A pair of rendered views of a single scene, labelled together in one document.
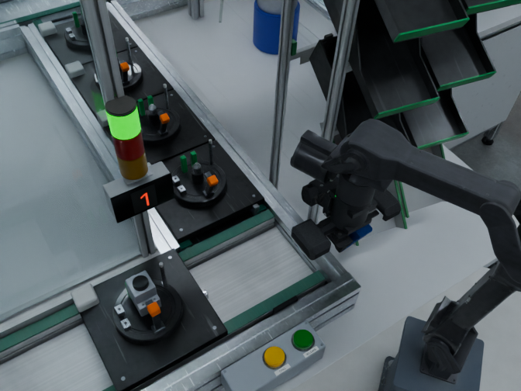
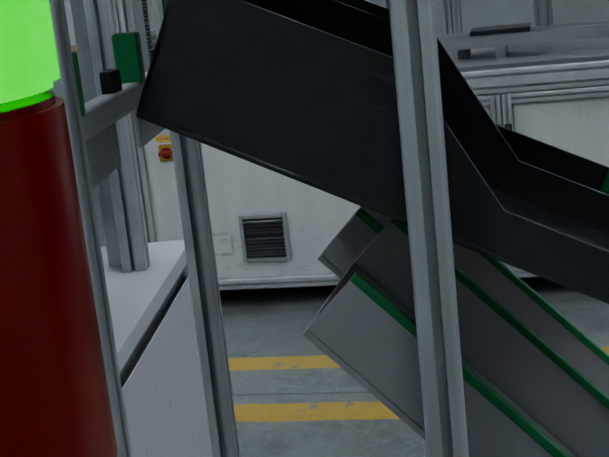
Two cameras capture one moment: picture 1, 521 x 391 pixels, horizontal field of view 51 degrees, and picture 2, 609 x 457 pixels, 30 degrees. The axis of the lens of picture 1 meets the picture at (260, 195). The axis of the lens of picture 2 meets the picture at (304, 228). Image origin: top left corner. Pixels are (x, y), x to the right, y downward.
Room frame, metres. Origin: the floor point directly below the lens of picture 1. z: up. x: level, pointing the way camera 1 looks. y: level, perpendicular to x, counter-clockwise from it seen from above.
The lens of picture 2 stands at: (0.53, 0.30, 1.37)
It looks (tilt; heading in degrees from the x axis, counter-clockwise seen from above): 13 degrees down; 310
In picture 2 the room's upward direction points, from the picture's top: 6 degrees counter-clockwise
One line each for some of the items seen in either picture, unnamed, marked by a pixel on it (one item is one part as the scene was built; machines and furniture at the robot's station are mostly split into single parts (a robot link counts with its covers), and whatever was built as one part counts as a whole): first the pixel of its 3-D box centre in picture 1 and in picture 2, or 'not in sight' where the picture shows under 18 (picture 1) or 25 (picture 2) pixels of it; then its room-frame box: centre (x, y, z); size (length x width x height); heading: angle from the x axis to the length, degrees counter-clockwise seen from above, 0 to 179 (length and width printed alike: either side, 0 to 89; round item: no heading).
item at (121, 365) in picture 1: (149, 315); not in sight; (0.53, 0.22, 0.96); 0.24 x 0.24 x 0.02; 35
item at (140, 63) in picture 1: (116, 67); not in sight; (1.28, 0.44, 1.01); 0.24 x 0.24 x 0.13; 35
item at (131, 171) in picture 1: (132, 160); not in sight; (0.66, 0.23, 1.28); 0.05 x 0.05 x 0.05
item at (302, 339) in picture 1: (302, 340); not in sight; (0.49, -0.10, 0.96); 0.04 x 0.04 x 0.02
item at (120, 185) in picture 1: (131, 157); not in sight; (0.66, 0.23, 1.29); 0.12 x 0.05 x 0.25; 125
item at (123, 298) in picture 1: (147, 310); not in sight; (0.53, 0.22, 0.98); 0.14 x 0.14 x 0.02
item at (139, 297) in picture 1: (140, 287); not in sight; (0.54, 0.22, 1.06); 0.08 x 0.04 x 0.07; 36
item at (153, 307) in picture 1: (153, 313); not in sight; (0.49, 0.19, 1.04); 0.04 x 0.02 x 0.08; 35
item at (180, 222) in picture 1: (197, 174); not in sight; (0.88, 0.16, 1.01); 0.24 x 0.24 x 0.13; 35
